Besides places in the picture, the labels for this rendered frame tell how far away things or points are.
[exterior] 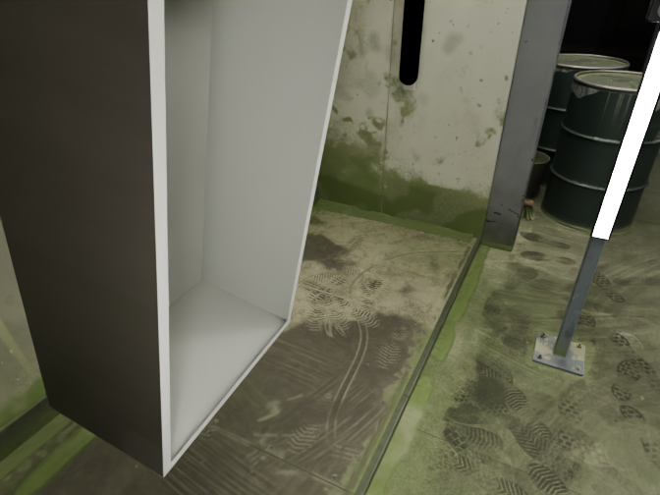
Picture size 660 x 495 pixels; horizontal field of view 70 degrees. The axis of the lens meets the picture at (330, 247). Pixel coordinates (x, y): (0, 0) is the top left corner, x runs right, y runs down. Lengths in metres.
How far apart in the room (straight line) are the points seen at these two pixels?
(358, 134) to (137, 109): 2.40
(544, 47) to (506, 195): 0.78
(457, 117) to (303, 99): 1.65
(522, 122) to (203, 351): 1.96
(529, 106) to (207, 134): 1.77
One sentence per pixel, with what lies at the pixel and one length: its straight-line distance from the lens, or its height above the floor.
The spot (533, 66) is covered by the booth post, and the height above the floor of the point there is 1.04.
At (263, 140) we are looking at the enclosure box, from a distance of 1.29.
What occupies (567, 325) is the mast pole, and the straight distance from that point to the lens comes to 2.21.
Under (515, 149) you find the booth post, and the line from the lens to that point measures 2.75.
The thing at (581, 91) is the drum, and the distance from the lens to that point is 3.24.
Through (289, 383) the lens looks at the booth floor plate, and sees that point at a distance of 1.94.
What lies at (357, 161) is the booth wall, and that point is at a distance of 3.03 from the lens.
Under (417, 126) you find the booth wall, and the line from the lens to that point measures 2.83.
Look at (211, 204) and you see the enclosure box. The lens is 1.49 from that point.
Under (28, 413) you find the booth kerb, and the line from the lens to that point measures 1.98.
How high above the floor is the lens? 1.46
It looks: 31 degrees down
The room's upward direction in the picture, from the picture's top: straight up
